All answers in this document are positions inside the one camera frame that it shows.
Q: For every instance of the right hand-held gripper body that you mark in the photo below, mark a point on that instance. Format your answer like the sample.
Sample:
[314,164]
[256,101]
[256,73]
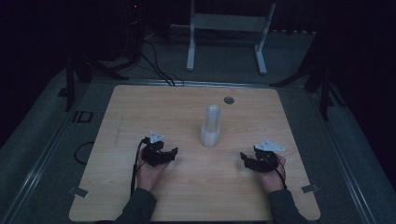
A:
[267,158]

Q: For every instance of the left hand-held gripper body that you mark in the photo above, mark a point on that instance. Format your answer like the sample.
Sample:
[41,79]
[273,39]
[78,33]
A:
[154,153]

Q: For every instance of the person's left hand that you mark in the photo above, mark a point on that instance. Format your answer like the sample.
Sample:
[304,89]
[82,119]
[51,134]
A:
[149,174]

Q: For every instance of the person's right hand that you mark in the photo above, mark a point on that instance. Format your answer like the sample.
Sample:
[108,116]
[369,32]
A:
[272,180]

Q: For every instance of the grey tape piece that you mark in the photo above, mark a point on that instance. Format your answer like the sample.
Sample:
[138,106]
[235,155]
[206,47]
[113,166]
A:
[79,192]
[310,188]

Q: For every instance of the black tripod stand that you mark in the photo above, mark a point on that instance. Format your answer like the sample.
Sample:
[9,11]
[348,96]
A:
[70,84]
[324,93]

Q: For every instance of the white power strip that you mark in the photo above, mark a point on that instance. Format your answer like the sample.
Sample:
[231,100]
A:
[294,31]

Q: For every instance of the white metal stand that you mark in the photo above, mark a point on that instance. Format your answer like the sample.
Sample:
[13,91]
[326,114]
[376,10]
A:
[229,22]

